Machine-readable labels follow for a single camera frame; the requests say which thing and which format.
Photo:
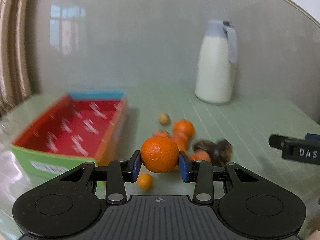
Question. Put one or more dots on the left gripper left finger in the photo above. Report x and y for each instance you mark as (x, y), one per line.
(115, 175)

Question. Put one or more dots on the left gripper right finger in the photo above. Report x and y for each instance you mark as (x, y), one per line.
(204, 175)

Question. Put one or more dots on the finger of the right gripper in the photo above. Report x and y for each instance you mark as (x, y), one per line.
(305, 150)

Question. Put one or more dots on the small orange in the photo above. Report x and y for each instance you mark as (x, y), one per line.
(145, 181)

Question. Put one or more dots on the dark mangosteen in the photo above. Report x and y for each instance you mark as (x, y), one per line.
(220, 152)

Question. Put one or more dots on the large orange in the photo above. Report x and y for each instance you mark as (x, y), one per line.
(159, 154)

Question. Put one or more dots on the orange carrot piece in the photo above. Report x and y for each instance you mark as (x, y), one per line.
(181, 140)

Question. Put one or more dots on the colourful cardboard box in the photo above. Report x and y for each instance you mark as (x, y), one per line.
(77, 128)

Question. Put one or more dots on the beige longan nut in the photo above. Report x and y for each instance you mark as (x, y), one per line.
(164, 119)

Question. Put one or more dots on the white thermos jug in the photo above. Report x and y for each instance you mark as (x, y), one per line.
(217, 62)

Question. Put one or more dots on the beige curtain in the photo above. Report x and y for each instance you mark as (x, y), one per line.
(15, 84)

